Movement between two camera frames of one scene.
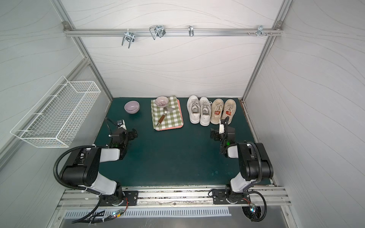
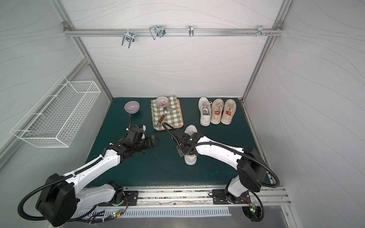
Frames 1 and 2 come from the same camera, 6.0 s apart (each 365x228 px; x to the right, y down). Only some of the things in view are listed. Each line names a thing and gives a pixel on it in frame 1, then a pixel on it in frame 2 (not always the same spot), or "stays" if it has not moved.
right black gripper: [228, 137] to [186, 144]
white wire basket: [54, 121] stays
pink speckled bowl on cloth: [162, 101] stays
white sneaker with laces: [193, 106] to [191, 159]
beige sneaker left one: [217, 108] stays
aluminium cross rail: [172, 32] stays
